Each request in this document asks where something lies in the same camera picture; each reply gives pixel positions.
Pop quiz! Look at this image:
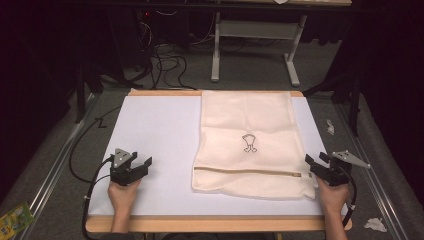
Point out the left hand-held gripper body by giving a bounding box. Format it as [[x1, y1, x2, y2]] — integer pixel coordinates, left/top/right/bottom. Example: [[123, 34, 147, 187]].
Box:
[[109, 148, 149, 187]]

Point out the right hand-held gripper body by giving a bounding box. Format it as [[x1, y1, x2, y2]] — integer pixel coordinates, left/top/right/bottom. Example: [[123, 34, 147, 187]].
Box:
[[321, 150, 371, 187]]

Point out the cream mesh laundry bag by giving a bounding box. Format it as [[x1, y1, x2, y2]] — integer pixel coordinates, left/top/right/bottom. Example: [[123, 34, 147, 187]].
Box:
[[191, 90, 318, 201]]

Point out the person's left hand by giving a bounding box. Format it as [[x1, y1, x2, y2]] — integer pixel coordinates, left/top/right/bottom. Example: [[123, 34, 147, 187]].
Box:
[[107, 178, 143, 215]]

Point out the person's right hand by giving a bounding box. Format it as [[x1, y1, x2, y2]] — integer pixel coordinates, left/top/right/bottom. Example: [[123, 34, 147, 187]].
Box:
[[316, 176, 351, 215]]

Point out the white table mat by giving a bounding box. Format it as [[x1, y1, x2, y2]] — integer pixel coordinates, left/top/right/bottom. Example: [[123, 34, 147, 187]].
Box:
[[88, 94, 349, 217]]

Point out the large crumpled white paper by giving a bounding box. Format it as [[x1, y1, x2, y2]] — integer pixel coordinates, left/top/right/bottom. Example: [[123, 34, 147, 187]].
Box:
[[363, 217, 388, 233]]

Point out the black metal stand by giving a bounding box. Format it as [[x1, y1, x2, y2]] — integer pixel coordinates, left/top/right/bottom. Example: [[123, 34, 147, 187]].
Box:
[[302, 73, 362, 138], [73, 63, 104, 124]]

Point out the wooden table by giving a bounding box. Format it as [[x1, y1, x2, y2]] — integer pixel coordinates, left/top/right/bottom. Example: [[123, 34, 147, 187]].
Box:
[[84, 89, 353, 233]]

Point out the green printed packet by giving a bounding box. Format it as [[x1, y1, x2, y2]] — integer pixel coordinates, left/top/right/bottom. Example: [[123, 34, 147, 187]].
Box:
[[0, 202, 35, 237]]

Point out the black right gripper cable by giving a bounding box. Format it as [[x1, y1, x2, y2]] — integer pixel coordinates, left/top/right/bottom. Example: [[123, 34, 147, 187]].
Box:
[[341, 168, 358, 229]]

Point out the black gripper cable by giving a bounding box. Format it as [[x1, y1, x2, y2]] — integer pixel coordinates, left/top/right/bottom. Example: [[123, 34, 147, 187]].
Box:
[[341, 168, 358, 229], [81, 156, 114, 240]]

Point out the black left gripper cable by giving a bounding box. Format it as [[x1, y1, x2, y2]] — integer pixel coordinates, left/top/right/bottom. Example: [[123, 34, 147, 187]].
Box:
[[81, 156, 114, 240]]

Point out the metal floor rail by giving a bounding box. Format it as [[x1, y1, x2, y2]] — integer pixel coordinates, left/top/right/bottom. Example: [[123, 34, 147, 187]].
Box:
[[9, 93, 98, 240], [333, 103, 409, 240]]

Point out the black floor cable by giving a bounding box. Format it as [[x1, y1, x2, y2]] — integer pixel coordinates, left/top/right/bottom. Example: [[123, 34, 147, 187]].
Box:
[[68, 105, 123, 184]]

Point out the tangle of black cables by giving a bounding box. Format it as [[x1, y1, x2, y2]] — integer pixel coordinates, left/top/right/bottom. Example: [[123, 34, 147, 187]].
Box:
[[133, 9, 198, 91]]

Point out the white desk frame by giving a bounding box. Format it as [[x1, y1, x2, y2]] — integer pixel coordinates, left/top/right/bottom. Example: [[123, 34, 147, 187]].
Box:
[[210, 0, 353, 88]]

